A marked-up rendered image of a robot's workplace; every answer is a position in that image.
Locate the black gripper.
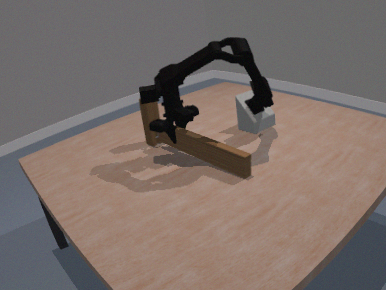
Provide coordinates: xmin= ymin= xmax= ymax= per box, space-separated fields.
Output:
xmin=150 ymin=98 xmax=187 ymax=144

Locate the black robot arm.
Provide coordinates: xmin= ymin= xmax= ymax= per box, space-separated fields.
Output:
xmin=139 ymin=37 xmax=274 ymax=124

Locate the brown wooden board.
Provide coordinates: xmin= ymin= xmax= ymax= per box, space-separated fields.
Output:
xmin=157 ymin=126 xmax=252 ymax=179

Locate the brown wooden post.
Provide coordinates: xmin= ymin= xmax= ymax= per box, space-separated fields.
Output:
xmin=139 ymin=98 xmax=162 ymax=146

